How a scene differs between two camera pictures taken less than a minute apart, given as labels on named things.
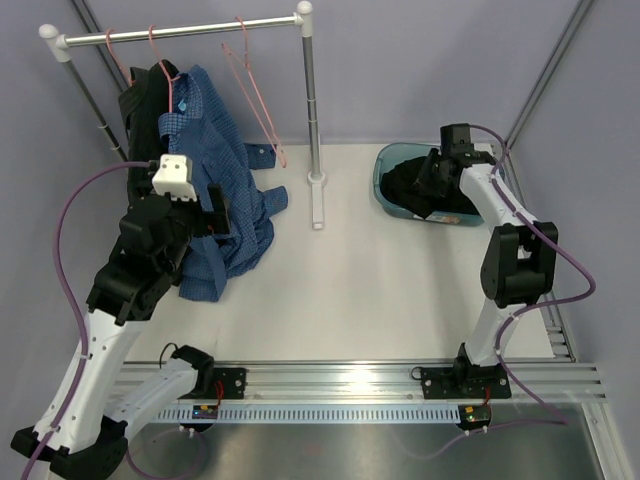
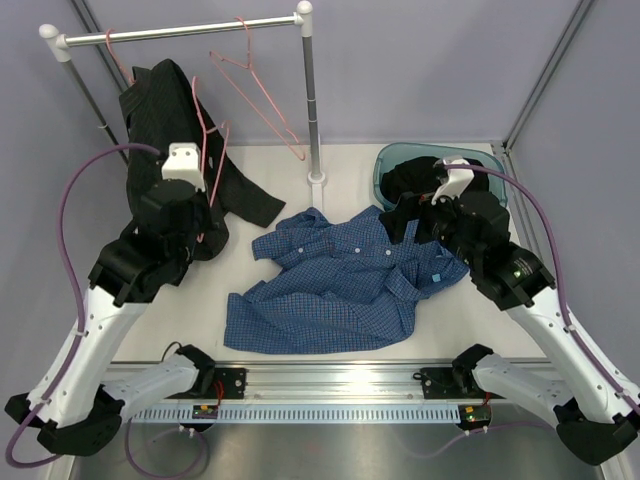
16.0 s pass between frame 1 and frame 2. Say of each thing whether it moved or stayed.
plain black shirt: stayed
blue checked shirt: moved
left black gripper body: stayed
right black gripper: moved
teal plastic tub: stayed
